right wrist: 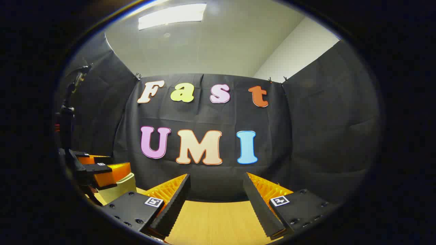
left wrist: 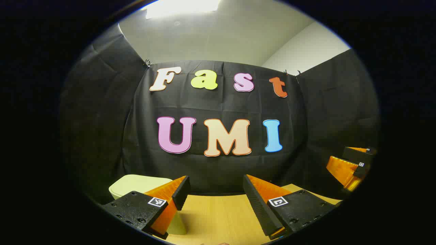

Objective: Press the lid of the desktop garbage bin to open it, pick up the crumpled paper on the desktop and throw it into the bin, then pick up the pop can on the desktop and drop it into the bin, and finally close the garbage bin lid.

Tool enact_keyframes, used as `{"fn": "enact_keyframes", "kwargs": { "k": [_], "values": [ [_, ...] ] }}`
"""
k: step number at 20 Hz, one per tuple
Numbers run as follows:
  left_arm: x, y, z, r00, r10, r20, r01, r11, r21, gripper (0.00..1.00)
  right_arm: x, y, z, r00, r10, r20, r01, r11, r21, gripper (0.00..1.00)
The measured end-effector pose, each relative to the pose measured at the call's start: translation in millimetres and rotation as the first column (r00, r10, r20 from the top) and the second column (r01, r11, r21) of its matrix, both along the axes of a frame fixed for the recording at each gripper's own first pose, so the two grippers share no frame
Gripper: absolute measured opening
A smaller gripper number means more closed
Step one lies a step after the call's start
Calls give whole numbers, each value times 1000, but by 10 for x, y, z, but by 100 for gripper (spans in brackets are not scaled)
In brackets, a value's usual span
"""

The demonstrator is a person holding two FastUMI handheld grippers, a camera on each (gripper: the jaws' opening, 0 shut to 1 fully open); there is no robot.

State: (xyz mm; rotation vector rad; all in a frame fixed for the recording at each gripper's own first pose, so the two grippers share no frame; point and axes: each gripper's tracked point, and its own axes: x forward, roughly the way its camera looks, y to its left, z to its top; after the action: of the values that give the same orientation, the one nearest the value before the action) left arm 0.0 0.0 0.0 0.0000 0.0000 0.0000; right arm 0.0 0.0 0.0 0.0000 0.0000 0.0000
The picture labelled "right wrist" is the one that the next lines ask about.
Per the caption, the pale green desktop garbage bin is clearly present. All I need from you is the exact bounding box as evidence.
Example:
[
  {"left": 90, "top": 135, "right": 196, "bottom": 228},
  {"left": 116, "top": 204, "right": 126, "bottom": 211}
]
[{"left": 97, "top": 173, "right": 137, "bottom": 205}]

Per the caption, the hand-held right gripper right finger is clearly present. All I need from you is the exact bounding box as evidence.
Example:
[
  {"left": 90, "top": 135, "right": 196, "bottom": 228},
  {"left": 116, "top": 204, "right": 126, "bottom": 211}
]
[{"left": 243, "top": 172, "right": 342, "bottom": 240}]

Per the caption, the wooden desktop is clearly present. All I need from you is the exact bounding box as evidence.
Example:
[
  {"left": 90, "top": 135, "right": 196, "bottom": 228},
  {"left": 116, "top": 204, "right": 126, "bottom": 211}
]
[{"left": 90, "top": 186, "right": 285, "bottom": 245}]

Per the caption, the rectangular ceiling light panel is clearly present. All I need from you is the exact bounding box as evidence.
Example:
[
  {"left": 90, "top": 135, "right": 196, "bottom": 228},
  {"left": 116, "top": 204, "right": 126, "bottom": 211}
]
[{"left": 138, "top": 3, "right": 207, "bottom": 31}]

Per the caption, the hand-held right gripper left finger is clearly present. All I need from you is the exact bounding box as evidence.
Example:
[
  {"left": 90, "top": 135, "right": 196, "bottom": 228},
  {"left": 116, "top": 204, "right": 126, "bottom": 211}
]
[{"left": 102, "top": 174, "right": 191, "bottom": 243}]

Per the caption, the black backdrop cloth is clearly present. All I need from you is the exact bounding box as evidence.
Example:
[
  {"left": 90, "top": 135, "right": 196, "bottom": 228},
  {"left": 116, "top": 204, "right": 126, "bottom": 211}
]
[{"left": 56, "top": 32, "right": 380, "bottom": 205}]

